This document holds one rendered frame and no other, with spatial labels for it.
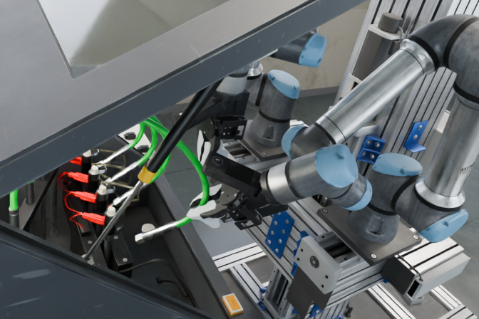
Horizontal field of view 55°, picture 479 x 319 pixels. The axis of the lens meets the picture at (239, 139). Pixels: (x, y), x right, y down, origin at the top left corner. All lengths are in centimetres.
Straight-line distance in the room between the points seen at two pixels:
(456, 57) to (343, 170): 37
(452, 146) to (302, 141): 33
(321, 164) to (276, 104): 76
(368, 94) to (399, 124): 47
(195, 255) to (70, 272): 63
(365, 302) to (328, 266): 113
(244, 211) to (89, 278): 34
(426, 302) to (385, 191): 138
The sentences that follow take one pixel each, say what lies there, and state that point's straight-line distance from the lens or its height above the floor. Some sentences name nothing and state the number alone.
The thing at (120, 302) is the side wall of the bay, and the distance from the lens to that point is 76.
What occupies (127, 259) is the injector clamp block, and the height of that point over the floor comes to 98.
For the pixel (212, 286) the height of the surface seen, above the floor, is 95.
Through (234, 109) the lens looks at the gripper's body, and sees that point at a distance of 102.
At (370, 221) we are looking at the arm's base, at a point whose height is 109.
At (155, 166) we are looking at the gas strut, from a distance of 62.
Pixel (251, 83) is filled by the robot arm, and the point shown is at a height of 124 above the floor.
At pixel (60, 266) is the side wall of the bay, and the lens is 66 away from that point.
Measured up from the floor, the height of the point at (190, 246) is 95.
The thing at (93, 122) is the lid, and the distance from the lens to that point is 51.
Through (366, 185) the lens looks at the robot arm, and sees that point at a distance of 93.
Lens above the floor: 184
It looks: 30 degrees down
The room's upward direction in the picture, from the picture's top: 14 degrees clockwise
